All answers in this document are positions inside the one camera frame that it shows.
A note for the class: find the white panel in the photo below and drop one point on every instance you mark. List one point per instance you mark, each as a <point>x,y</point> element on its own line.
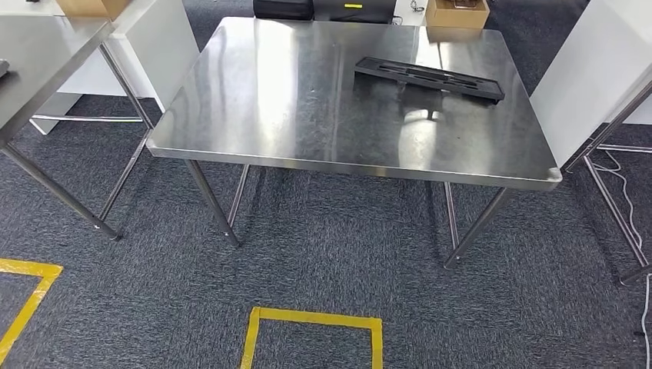
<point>575,76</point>

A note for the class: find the cardboard box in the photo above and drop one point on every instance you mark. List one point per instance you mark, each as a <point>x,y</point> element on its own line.
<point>456,19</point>
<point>86,7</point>

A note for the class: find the black case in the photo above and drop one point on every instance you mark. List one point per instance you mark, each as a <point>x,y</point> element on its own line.
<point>282,9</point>

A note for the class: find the black license plate bracket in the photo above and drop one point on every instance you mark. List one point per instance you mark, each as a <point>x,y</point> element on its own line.
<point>369,66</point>

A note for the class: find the stainless steel workbench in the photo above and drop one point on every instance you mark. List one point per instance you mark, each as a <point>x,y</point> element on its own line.
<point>280,91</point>

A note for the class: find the white cabinet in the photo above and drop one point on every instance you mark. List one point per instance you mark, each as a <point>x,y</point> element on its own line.
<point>158,51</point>

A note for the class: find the black monitor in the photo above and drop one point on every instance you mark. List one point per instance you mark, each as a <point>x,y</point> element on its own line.
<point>356,14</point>

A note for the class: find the white desk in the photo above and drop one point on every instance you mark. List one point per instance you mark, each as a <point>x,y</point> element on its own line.
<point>407,18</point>

